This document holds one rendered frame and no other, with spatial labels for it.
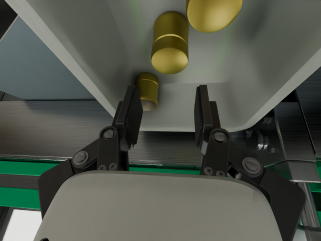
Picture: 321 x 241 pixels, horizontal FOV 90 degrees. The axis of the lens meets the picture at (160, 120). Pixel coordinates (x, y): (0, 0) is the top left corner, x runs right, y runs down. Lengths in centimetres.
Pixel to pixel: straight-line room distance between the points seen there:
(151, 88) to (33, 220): 50
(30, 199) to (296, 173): 40
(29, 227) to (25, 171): 23
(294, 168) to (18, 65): 40
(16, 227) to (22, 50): 47
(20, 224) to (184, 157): 49
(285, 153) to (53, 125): 38
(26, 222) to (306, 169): 61
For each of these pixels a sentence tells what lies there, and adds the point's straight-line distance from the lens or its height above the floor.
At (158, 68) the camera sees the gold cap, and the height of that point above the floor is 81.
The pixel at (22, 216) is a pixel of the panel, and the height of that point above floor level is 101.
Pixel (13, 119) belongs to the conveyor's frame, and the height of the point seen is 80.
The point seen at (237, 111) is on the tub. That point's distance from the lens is 24.
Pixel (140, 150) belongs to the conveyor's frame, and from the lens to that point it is 29.
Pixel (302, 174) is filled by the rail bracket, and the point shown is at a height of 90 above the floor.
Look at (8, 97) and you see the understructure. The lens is 90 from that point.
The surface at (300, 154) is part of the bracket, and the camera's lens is 22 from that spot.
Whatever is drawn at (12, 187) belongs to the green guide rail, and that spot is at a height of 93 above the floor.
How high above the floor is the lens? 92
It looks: 23 degrees down
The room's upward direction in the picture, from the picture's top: 176 degrees counter-clockwise
